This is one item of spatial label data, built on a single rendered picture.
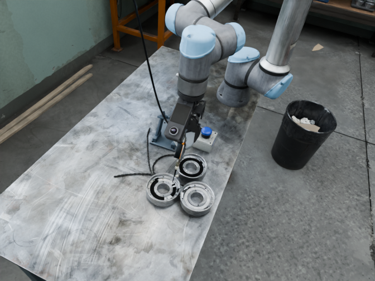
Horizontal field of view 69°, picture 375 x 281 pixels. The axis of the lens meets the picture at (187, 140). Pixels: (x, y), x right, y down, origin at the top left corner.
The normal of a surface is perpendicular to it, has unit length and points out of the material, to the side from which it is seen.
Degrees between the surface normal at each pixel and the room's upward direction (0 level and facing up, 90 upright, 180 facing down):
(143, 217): 0
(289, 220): 0
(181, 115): 31
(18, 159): 0
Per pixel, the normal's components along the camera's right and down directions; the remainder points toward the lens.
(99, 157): 0.10, -0.69
